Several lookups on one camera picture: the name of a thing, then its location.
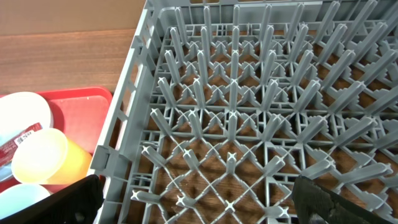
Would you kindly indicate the yellow plastic cup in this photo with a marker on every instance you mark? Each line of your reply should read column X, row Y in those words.
column 48, row 157

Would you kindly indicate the light blue bowl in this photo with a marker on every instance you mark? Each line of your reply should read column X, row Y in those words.
column 21, row 196

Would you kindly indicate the red plastic tray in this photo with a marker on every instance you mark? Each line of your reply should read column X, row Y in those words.
column 80, row 115

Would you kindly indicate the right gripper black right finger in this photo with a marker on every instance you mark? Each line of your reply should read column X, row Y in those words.
column 316, row 204

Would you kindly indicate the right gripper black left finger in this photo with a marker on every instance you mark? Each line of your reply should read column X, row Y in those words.
column 77, row 203

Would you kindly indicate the grey dishwasher rack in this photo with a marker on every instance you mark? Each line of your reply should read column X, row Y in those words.
column 221, row 105

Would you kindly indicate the light blue plate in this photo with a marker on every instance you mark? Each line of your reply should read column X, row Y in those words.
column 21, row 110

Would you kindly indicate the red snack wrapper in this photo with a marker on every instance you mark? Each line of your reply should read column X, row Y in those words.
column 9, row 148

